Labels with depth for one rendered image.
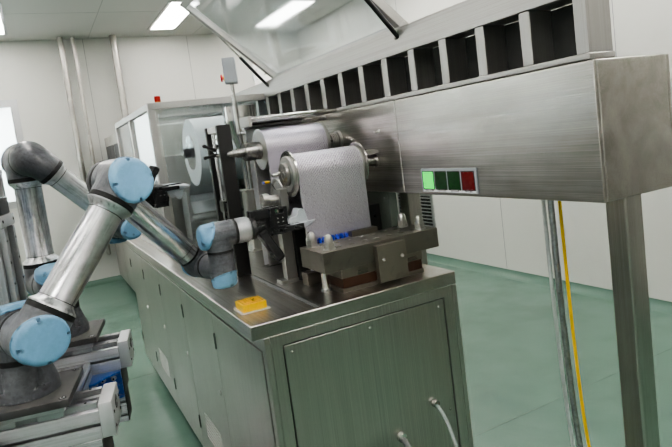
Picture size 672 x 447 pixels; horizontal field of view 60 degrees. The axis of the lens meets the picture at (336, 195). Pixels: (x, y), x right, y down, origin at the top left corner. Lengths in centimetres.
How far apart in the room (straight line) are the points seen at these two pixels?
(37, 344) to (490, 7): 131
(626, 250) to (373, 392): 78
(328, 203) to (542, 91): 78
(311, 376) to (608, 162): 91
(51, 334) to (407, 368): 96
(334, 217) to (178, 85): 574
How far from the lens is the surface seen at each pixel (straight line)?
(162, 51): 750
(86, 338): 206
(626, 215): 152
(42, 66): 732
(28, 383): 164
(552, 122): 140
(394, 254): 174
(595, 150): 134
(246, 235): 173
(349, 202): 189
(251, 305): 166
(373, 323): 169
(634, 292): 157
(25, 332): 147
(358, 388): 173
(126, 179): 153
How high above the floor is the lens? 135
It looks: 6 degrees down
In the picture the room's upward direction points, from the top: 7 degrees counter-clockwise
